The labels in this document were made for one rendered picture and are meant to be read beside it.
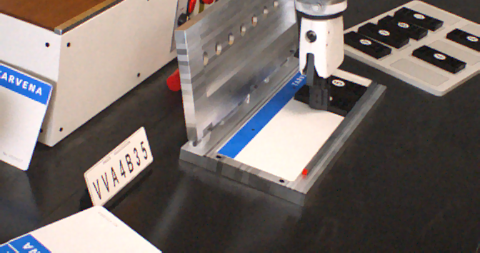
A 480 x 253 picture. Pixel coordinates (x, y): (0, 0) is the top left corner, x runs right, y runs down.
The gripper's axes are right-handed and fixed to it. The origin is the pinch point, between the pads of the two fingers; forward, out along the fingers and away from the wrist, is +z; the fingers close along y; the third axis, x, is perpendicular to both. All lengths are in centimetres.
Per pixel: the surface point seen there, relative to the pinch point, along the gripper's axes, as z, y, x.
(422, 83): 6.2, 27.0, -11.5
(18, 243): -8, -69, 11
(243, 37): -10.8, -4.4, 12.1
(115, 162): -3.6, -40.0, 16.4
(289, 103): 1.6, -1.1, 5.1
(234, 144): 1.1, -19.9, 7.2
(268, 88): 0.6, 1.8, 10.1
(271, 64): -3.2, 3.7, 10.4
